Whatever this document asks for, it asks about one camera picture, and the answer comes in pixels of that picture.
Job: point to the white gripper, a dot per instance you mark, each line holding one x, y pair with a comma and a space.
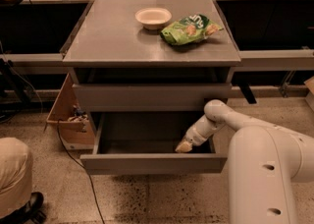
195, 135

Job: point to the grey drawer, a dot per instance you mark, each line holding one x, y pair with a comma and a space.
142, 143
148, 97

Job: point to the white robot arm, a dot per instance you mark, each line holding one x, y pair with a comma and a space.
264, 160

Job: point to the grey top drawer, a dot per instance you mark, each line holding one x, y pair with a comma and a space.
148, 97

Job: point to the grey drawer cabinet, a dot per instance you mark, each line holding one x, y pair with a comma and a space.
207, 75

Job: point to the wooden box on floor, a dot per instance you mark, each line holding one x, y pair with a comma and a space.
66, 119

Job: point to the green chip bag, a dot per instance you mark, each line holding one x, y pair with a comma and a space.
190, 29

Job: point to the white bowl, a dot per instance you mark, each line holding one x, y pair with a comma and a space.
153, 18

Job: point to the black shoe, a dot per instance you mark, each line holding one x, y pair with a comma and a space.
30, 211

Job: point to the person's beige trouser leg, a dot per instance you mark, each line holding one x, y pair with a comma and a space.
15, 175

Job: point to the grey metal rail frame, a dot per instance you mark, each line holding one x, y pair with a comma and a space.
278, 58

